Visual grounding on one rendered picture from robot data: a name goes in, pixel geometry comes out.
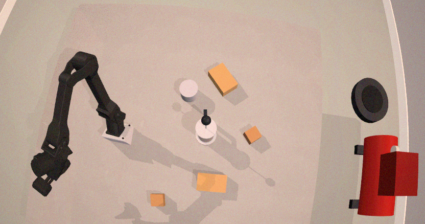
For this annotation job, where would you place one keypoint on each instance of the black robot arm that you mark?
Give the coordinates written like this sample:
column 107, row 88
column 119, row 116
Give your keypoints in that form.
column 86, row 66

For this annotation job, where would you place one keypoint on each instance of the glass french press with black handle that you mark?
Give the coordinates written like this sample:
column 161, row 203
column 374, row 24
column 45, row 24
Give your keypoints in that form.
column 206, row 130

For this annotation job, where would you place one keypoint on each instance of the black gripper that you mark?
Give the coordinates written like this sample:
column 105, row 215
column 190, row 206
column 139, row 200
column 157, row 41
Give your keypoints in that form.
column 43, row 186

